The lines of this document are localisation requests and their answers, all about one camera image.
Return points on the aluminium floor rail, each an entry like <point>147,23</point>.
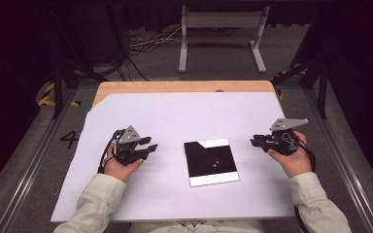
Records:
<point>29,174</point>
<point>346,174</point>

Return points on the white metal stand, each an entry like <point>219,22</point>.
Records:
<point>223,20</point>

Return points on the person's left hand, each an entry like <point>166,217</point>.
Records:
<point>119,170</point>

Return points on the white paper sheet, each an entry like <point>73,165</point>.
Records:
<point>175,113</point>

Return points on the black and white square board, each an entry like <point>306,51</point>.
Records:
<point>223,158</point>

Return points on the yellow black hazard tape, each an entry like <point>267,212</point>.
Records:
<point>281,95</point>
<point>45,95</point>

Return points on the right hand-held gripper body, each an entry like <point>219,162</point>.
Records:
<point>283,144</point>

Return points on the black metal stand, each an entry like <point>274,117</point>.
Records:
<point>57,90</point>
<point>322,93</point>

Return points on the person's right hand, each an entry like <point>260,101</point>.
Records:
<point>294,163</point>

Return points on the person's torso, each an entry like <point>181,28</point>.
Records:
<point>194,227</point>

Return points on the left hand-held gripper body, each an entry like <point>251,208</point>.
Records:
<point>128,152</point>

